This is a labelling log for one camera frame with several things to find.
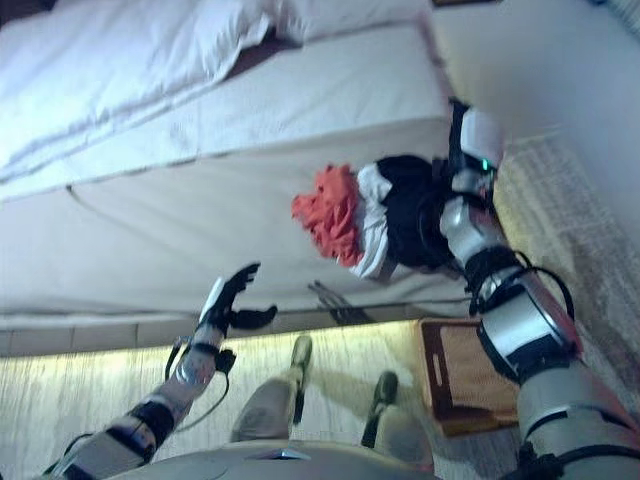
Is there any black garment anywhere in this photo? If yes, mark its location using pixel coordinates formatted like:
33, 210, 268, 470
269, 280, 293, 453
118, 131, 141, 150
373, 154, 470, 275

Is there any grey robot torso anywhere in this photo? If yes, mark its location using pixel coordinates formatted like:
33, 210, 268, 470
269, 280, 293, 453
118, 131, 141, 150
97, 438, 526, 480

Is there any white bed mattress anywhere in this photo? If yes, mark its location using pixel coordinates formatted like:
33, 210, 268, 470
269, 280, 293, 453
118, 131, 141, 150
0, 0, 474, 324

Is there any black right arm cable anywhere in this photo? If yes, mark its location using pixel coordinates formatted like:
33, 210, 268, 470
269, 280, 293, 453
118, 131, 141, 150
467, 249, 577, 351

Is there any white duvet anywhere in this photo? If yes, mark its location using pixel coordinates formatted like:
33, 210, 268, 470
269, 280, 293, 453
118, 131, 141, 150
0, 0, 282, 174

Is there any robot leg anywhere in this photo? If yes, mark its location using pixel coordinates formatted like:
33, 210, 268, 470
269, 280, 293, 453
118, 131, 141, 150
358, 369, 434, 465
228, 334, 315, 445

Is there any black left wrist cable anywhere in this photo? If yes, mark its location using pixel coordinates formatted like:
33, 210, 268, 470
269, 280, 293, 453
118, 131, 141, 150
163, 336, 238, 434

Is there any white garment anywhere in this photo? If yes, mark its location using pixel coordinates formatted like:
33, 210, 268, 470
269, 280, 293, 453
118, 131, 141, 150
348, 163, 397, 281

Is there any wooden basket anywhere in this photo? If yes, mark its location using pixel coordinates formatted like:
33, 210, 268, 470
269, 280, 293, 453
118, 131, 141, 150
416, 316, 522, 438

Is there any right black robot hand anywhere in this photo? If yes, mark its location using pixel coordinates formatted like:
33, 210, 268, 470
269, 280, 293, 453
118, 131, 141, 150
446, 97, 507, 169

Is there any right robot leg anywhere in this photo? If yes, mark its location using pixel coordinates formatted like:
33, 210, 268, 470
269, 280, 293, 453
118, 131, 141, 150
358, 369, 434, 465

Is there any white pillow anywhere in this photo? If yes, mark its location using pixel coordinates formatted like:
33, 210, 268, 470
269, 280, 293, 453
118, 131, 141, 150
267, 0, 434, 44

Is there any orange garment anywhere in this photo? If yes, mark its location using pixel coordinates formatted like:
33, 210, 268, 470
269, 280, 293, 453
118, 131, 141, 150
290, 164, 367, 270

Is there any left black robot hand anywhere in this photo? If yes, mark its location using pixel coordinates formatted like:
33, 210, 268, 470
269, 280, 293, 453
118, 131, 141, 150
196, 261, 279, 335

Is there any left robot leg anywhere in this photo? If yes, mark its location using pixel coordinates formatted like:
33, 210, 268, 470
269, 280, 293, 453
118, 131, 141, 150
228, 334, 315, 445

